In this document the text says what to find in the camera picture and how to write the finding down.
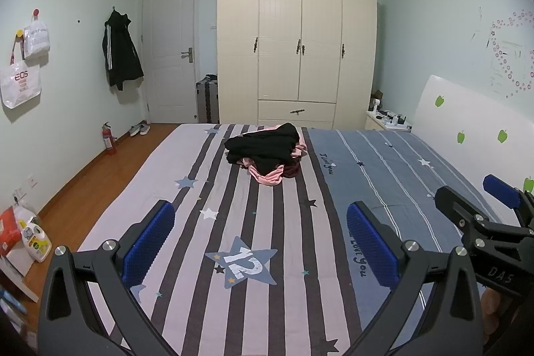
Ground white plastic bag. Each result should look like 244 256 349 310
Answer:
22 11 51 60

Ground flower wall stickers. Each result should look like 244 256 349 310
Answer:
488 7 534 98

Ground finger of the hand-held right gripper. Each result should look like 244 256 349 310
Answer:
483 174 534 231
435 186 501 235

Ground white flat box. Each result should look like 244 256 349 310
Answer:
0 243 39 302

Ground red packet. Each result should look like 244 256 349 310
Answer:
0 207 23 256

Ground white tote bag red print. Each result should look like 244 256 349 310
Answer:
0 31 42 109

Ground red fire extinguisher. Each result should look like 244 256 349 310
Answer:
102 121 117 156

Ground black printed T-shirt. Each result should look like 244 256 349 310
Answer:
224 123 302 176

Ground white nightstand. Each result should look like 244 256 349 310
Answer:
365 110 414 131

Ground person's right hand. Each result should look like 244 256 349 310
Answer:
480 288 520 346

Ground bed with striped star sheet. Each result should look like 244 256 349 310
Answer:
77 123 507 356

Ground black jacket with white stripes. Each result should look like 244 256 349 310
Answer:
102 7 145 92

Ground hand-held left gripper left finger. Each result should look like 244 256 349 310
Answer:
37 199 184 356

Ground white detergent bottle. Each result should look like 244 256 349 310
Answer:
19 214 53 262

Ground cream wardrobe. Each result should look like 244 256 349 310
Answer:
217 0 378 130

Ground white door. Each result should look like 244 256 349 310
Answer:
142 0 198 125

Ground pink garment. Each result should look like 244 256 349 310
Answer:
242 126 308 186

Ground white headboard with green stickers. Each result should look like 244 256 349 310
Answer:
411 74 534 206

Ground dark ribbed trunk suitcase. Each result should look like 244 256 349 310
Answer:
196 74 220 125

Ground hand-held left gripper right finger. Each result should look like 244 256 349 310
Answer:
346 201 487 356

